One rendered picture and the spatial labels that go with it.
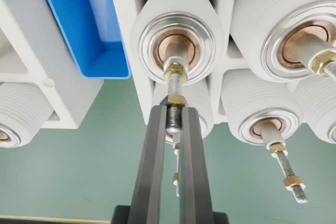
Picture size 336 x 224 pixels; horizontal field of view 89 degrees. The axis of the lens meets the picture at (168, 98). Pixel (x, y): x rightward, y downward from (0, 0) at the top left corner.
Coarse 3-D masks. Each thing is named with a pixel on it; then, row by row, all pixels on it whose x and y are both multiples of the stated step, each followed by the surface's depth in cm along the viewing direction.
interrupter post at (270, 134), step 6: (264, 126) 23; (270, 126) 22; (264, 132) 22; (270, 132) 22; (276, 132) 22; (264, 138) 22; (270, 138) 21; (276, 138) 21; (282, 138) 21; (270, 144) 21
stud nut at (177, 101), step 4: (168, 96) 10; (172, 96) 11; (176, 96) 11; (180, 96) 11; (164, 100) 11; (168, 100) 10; (172, 100) 10; (176, 100) 10; (180, 100) 10; (184, 100) 10; (160, 104) 11; (164, 104) 10; (168, 104) 10; (172, 104) 10; (176, 104) 10; (180, 104) 10; (184, 104) 10; (180, 108) 10
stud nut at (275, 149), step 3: (276, 144) 21; (279, 144) 20; (282, 144) 20; (270, 147) 21; (273, 147) 21; (276, 147) 20; (279, 147) 20; (282, 147) 20; (270, 150) 21; (273, 150) 20; (276, 150) 20; (279, 150) 20; (282, 150) 20; (285, 150) 20; (273, 153) 20; (285, 153) 20; (273, 156) 21
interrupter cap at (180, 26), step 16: (160, 16) 15; (176, 16) 14; (192, 16) 14; (144, 32) 15; (160, 32) 15; (176, 32) 16; (192, 32) 15; (208, 32) 15; (144, 48) 17; (160, 48) 17; (192, 48) 17; (208, 48) 16; (144, 64) 18; (160, 64) 18; (192, 64) 18; (208, 64) 17; (160, 80) 19; (192, 80) 19
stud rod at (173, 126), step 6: (174, 78) 13; (180, 78) 13; (168, 84) 13; (174, 84) 12; (180, 84) 12; (168, 90) 12; (174, 90) 12; (180, 90) 12; (168, 108) 10; (174, 108) 10; (168, 114) 10; (174, 114) 10; (180, 114) 10; (168, 120) 10; (174, 120) 10; (180, 120) 10; (168, 126) 10; (174, 126) 9; (180, 126) 10; (168, 132) 10; (174, 132) 10
